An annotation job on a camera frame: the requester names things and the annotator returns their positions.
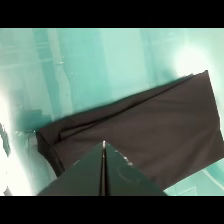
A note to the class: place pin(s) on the black garment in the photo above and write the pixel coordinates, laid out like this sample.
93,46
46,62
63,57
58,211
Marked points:
150,133

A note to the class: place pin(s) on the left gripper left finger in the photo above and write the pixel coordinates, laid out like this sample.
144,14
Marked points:
83,176

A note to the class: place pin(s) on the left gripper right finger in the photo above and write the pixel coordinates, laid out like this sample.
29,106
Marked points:
126,178

